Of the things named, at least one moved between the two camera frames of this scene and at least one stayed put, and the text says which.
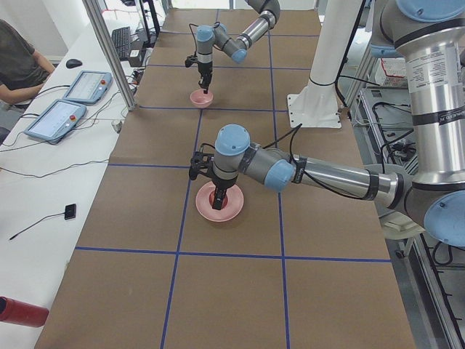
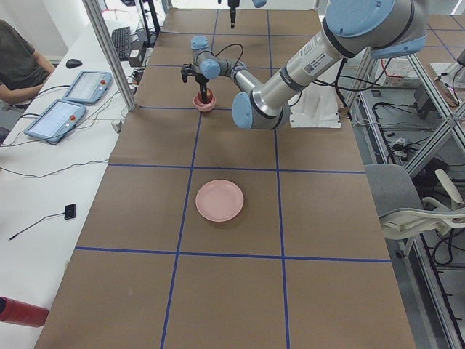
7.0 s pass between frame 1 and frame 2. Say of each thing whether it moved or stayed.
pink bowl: moved
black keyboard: stayed
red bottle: stayed
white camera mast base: stayed
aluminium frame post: stayed
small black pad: stayed
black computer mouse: stayed
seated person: stayed
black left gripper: moved
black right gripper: moved
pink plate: stayed
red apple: moved
